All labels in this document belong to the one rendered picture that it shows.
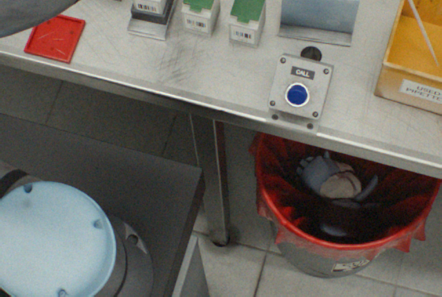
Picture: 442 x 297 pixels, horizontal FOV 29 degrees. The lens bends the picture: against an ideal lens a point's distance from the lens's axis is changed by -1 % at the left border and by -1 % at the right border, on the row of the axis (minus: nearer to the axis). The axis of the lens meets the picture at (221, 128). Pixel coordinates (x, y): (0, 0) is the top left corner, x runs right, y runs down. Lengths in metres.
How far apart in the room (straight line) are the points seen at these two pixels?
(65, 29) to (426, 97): 0.50
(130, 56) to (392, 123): 0.37
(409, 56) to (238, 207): 0.92
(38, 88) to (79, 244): 1.40
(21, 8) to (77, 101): 1.65
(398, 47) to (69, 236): 0.58
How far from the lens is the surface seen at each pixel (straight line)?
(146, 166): 1.07
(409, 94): 1.16
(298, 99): 1.11
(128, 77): 1.20
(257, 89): 1.18
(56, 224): 0.83
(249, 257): 2.01
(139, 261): 0.99
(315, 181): 1.83
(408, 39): 1.23
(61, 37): 1.24
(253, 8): 1.16
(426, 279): 2.04
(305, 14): 1.18
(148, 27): 1.22
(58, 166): 1.09
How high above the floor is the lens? 1.95
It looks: 68 degrees down
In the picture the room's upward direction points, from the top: 4 degrees counter-clockwise
